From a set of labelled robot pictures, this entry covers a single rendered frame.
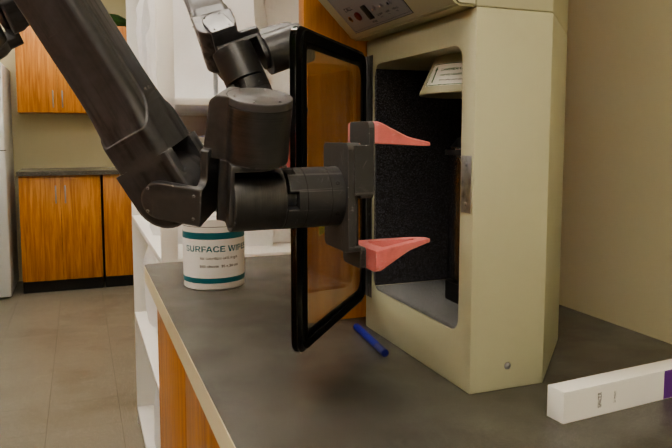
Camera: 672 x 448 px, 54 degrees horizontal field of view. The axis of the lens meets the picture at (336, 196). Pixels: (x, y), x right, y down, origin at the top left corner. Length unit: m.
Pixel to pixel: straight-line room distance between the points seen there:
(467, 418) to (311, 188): 0.35
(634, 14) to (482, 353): 0.65
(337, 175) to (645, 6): 0.75
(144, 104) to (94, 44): 0.06
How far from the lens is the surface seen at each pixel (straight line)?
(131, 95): 0.60
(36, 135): 6.25
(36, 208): 5.73
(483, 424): 0.80
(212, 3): 1.06
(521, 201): 0.86
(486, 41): 0.83
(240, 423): 0.79
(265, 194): 0.59
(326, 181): 0.61
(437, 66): 0.95
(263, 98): 0.58
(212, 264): 1.39
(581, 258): 1.33
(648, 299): 1.23
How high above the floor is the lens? 1.26
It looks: 5 degrees down
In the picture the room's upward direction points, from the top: straight up
